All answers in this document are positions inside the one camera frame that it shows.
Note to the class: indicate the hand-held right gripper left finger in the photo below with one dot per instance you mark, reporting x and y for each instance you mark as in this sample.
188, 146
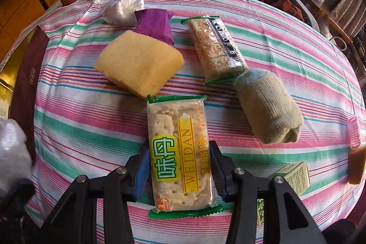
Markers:
142, 175

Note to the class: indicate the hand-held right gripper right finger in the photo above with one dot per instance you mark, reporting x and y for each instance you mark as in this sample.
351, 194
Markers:
218, 175

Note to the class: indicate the yellow label cracker packet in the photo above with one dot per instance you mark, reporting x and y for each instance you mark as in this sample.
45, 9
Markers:
177, 152

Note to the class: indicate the white leaf print box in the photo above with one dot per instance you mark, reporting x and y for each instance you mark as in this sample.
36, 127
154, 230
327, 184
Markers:
260, 212

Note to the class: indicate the white plastic bag ball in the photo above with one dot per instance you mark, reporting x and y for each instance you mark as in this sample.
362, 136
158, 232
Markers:
123, 11
13, 152

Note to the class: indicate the small green white box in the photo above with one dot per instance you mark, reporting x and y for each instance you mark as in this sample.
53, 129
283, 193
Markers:
294, 176

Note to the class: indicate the beige sock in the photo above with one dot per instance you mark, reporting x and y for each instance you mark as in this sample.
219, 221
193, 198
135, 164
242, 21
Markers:
266, 112

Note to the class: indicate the yellow sponge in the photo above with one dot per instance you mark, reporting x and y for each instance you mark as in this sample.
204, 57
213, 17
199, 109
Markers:
140, 61

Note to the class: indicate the gold tin box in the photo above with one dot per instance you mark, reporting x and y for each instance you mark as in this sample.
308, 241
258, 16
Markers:
28, 84

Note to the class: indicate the purple packet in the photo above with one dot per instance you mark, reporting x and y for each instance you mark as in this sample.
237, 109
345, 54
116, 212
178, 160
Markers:
154, 25

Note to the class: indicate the black label cracker packet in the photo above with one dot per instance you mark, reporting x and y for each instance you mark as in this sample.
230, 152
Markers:
214, 49

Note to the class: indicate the orange sponge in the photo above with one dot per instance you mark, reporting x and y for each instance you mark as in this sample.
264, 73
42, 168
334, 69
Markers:
357, 165

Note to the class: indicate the pink hair comb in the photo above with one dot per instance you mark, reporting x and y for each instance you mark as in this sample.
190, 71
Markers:
354, 132

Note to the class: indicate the wooden side table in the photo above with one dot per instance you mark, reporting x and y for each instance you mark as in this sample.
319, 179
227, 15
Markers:
328, 15

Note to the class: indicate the beige curtain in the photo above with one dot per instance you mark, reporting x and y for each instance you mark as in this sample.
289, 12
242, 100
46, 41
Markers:
350, 9

